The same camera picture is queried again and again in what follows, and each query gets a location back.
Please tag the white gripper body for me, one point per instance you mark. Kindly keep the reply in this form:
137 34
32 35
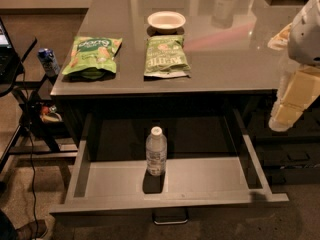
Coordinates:
306 39

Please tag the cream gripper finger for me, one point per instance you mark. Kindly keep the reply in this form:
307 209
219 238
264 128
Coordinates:
296 92
280 40

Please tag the clear plastic water bottle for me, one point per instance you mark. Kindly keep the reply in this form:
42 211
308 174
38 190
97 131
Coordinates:
156 151

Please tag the open grey drawer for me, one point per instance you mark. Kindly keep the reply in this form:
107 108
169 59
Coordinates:
211 161

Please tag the white paper bowl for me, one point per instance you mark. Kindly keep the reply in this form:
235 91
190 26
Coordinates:
166 22

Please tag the olive green chip bag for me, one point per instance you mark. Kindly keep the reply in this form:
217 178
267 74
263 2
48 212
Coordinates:
165 57

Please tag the bright green snack bag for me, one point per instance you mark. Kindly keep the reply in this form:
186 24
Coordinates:
92 57

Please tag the blue drink can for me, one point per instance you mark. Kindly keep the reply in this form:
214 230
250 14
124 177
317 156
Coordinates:
48 60

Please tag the colourful items on shelf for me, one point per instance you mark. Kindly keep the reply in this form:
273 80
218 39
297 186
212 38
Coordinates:
49 114

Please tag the black laptop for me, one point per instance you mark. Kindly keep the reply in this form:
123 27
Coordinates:
9 59

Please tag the brown shoe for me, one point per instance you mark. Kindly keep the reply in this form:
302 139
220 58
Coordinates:
32 231

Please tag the metal drawer handle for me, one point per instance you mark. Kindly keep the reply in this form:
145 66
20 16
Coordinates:
170 216

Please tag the black side table frame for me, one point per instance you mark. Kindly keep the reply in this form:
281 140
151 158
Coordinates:
30 99

